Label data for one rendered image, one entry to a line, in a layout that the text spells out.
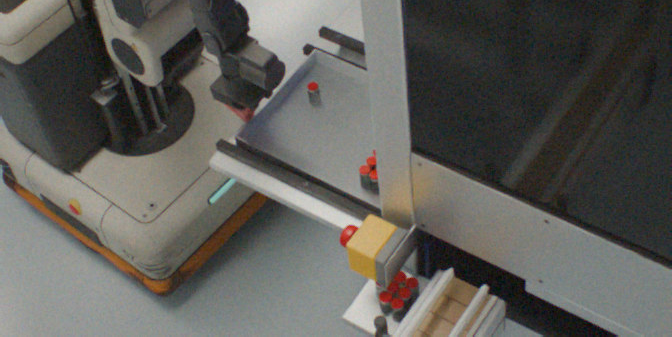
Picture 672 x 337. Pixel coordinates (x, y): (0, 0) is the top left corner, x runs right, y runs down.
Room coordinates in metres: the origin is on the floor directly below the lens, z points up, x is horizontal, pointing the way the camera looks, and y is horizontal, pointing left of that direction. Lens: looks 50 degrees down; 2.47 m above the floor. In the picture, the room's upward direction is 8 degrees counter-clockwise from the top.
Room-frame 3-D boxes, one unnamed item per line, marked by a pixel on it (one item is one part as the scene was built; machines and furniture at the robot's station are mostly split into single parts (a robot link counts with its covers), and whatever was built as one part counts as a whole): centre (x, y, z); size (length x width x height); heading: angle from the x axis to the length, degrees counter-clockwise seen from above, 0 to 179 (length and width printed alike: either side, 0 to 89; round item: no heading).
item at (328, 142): (1.34, -0.03, 0.90); 0.34 x 0.26 x 0.04; 49
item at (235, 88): (1.40, 0.15, 1.01); 0.10 x 0.07 x 0.07; 49
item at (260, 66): (1.38, 0.12, 1.11); 0.11 x 0.09 x 0.12; 46
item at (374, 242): (1.00, -0.04, 1.00); 0.08 x 0.07 x 0.07; 50
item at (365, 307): (0.96, -0.07, 0.87); 0.14 x 0.13 x 0.02; 50
